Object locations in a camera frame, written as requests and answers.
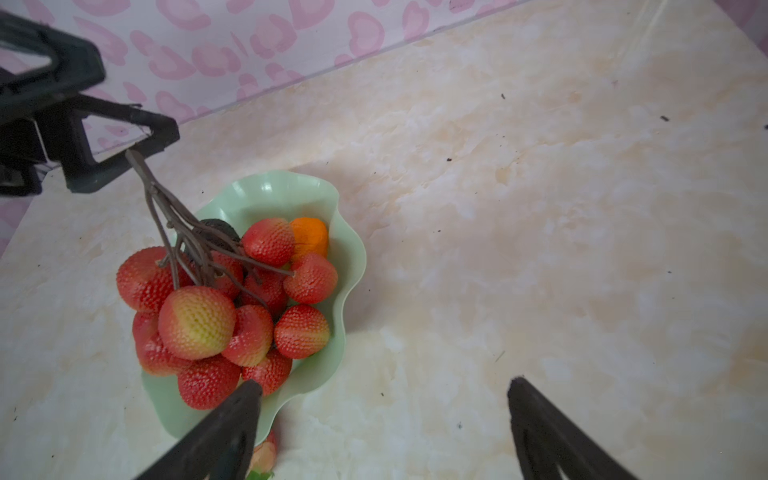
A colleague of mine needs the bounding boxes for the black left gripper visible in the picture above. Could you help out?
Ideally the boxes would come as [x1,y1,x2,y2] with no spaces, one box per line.
[1,11,180,197]

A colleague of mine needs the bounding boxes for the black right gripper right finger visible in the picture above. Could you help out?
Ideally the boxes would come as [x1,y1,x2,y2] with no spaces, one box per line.
[507,376,636,480]

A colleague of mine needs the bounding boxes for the red lychee bunch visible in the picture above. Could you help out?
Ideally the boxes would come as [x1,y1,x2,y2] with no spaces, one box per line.
[116,152,338,410]

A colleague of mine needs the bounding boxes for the light green scalloped fruit bowl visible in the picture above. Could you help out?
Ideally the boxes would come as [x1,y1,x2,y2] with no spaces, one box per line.
[142,171,367,443]

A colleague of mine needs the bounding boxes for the small fake orange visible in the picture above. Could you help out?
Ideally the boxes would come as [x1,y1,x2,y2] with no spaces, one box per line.
[290,217,329,262]

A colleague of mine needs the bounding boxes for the dark fake avocado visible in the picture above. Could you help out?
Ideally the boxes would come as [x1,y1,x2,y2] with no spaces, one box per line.
[193,218,241,251]

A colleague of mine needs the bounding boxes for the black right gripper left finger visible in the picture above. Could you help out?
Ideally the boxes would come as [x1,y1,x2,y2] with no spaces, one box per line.
[138,380,262,480]

